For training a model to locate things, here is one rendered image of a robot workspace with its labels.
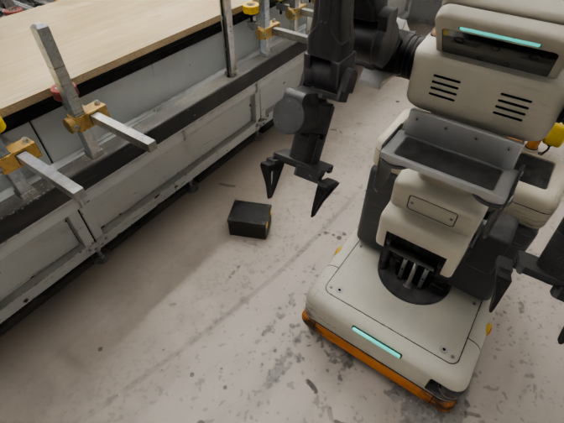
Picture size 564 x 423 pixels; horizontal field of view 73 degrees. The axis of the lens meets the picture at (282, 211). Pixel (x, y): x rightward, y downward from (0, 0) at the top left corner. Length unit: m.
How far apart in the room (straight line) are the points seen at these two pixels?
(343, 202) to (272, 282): 0.67
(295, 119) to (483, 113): 0.39
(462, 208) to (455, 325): 0.64
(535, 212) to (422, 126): 0.52
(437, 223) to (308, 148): 0.47
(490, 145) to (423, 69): 0.20
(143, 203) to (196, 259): 0.40
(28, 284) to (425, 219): 1.58
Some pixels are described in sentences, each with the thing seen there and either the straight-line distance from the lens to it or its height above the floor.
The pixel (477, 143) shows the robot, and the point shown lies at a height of 1.08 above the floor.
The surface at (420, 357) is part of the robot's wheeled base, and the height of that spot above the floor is 0.27.
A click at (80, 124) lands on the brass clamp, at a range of 1.40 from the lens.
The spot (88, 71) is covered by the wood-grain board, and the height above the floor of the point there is 0.90.
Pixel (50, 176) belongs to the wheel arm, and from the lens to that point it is 1.21.
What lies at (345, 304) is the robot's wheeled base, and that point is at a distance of 1.45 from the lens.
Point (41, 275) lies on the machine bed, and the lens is 1.94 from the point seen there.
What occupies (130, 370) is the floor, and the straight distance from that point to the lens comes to 1.74.
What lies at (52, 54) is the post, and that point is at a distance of 1.32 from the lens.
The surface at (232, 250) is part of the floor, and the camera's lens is 1.95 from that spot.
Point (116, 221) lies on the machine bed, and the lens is 2.00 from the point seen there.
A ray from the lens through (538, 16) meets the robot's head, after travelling 0.72.
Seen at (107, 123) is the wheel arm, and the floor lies 0.85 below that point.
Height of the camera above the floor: 1.51
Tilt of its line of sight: 46 degrees down
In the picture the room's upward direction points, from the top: straight up
